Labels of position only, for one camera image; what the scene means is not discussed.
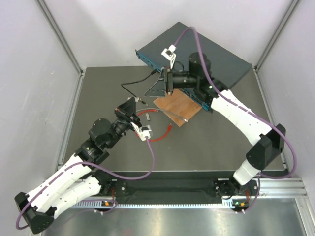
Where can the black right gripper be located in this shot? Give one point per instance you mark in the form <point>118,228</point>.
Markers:
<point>158,89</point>

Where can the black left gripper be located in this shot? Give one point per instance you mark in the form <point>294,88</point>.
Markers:
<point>127,111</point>

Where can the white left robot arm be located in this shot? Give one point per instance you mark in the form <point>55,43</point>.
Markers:
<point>36,206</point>

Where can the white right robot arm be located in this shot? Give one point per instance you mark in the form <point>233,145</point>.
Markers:
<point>267,141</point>

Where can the wooden board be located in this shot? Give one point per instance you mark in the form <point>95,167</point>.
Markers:
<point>178,107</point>

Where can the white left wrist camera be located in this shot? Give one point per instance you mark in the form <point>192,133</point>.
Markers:
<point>143,132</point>

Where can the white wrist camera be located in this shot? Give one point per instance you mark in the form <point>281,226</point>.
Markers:
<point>143,132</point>
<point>169,54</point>

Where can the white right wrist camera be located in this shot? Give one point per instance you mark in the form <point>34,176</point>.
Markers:
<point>169,54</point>

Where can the teal network switch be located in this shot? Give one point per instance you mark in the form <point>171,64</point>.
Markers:
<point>225,68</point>

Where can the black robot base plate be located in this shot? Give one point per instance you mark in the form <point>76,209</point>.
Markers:
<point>166,185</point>

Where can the grey slotted cable duct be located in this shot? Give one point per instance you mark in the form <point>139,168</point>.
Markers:
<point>102,204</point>

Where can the aluminium frame rail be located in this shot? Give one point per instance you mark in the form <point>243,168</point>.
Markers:
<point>78,85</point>

